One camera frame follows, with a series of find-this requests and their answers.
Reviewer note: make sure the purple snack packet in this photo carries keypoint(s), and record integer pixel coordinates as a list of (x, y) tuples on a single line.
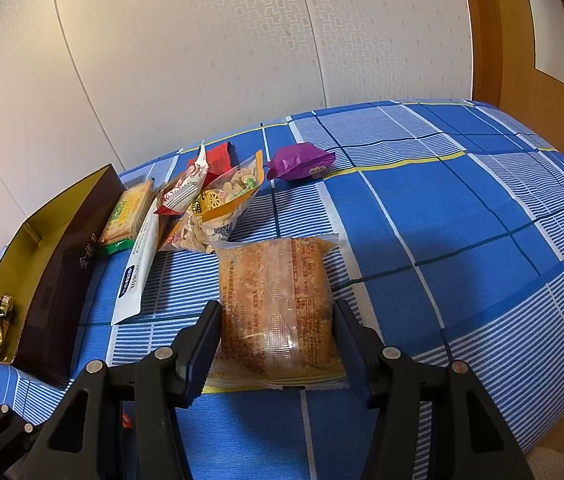
[(297, 162)]

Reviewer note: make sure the dark box with gold interior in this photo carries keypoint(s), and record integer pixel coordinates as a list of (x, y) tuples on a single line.
[(61, 285)]

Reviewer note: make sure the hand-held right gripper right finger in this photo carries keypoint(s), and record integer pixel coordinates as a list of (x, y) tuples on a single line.
[(348, 355)]

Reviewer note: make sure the red and white snack packet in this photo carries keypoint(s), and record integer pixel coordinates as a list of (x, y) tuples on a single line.
[(181, 187)]

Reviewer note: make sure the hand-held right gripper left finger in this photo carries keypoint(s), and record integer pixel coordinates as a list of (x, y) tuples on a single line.
[(195, 362)]

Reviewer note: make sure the long white snack pouch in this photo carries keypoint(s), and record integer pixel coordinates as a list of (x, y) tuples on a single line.
[(132, 280)]

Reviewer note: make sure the gold foil candy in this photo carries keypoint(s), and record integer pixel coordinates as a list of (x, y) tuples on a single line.
[(0, 317)]

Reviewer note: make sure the blue plaid bed sheet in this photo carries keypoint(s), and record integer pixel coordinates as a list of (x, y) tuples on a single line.
[(437, 220)]

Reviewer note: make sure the green cracker packet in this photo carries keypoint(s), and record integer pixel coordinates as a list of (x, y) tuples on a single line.
[(126, 210)]

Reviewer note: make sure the wooden door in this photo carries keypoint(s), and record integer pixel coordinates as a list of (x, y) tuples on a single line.
[(504, 60)]

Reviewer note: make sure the clear orange nut bag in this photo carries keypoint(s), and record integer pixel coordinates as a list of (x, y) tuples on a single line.
[(224, 200)]

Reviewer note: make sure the clear orange-brown cake packet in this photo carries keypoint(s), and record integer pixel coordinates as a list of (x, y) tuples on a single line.
[(277, 300)]

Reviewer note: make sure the white paper sheet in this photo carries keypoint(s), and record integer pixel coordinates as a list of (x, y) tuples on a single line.
[(547, 25)]

